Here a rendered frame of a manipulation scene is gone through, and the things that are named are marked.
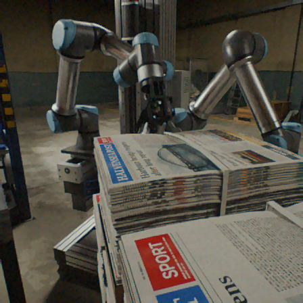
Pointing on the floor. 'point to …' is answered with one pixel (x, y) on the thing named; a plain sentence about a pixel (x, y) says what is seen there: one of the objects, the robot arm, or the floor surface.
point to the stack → (103, 258)
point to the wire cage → (196, 79)
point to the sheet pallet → (282, 107)
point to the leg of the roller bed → (11, 272)
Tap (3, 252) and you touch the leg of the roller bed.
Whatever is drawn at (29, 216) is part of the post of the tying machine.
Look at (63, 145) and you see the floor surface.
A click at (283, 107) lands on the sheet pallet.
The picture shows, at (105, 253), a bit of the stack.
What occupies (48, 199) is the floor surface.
